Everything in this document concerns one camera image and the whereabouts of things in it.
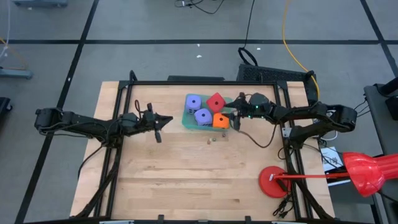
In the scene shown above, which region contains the white printed paper sheet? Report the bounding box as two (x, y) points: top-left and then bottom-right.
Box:
(320, 146), (346, 187)

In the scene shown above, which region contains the black aluminium table frame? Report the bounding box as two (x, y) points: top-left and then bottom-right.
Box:
(70, 79), (335, 220)

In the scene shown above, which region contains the teal plastic tray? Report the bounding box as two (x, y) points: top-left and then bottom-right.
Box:
(182, 93), (234, 132)

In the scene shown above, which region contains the white cable coil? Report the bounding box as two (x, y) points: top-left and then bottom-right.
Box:
(312, 104), (340, 141)

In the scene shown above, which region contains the black equipment block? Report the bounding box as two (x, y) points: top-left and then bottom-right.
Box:
(374, 77), (398, 121)

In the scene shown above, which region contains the black plug cord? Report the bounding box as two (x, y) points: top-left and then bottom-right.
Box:
(272, 193), (294, 218)

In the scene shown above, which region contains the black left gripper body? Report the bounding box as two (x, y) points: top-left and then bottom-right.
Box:
(137, 111), (160, 131)

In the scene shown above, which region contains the purple foam die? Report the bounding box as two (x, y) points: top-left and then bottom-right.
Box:
(184, 93), (203, 115)
(193, 108), (214, 127)

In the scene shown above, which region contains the red desk lamp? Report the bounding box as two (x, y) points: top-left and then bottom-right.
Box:
(257, 151), (398, 199)

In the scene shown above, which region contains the yellow floor cable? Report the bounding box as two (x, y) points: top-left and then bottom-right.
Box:
(281, 0), (321, 102)

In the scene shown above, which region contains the grey metal desk foot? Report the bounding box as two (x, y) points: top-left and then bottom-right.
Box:
(11, 0), (68, 8)
(0, 67), (34, 80)

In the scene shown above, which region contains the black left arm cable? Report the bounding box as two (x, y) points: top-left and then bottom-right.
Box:
(134, 98), (144, 116)

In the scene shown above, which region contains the orange foam die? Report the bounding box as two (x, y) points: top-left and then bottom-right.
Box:
(212, 112), (231, 130)

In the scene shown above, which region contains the grey side table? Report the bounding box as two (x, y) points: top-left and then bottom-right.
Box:
(363, 83), (398, 224)

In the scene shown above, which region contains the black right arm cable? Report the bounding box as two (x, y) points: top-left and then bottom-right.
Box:
(238, 123), (279, 149)

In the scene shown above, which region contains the black floor object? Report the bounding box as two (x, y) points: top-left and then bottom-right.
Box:
(0, 96), (13, 113)

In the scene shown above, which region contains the red foam die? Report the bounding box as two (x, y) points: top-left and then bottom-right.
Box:
(205, 91), (227, 114)

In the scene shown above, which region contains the black perforated computer case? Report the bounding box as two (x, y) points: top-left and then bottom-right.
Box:
(236, 63), (318, 108)

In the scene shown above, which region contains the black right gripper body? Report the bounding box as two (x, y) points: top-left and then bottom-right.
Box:
(237, 92), (271, 121)

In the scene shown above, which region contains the black floor cable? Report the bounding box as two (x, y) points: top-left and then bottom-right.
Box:
(174, 0), (226, 15)
(237, 0), (259, 67)

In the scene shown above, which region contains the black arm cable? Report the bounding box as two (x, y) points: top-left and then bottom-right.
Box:
(134, 98), (144, 116)
(238, 123), (279, 149)

